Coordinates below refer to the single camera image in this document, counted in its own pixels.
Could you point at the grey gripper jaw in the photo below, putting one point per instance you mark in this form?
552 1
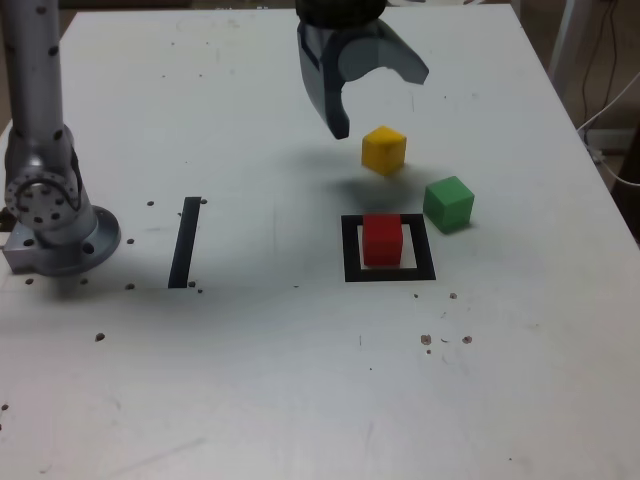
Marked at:
380 50

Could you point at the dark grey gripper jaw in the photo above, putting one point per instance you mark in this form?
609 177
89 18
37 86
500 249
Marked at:
325 95

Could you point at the yellow cube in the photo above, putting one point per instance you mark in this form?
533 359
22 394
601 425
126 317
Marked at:
382 152

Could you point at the red cube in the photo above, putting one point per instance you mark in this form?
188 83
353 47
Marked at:
382 242

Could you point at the green cube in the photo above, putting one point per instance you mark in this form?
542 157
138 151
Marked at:
447 205

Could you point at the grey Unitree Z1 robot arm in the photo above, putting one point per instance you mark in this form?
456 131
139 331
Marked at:
35 75

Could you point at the black tape square outline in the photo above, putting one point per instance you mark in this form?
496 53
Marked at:
350 250

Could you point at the black tape strip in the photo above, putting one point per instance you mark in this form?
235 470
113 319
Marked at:
184 245

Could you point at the white frame post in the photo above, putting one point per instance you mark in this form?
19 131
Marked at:
565 40

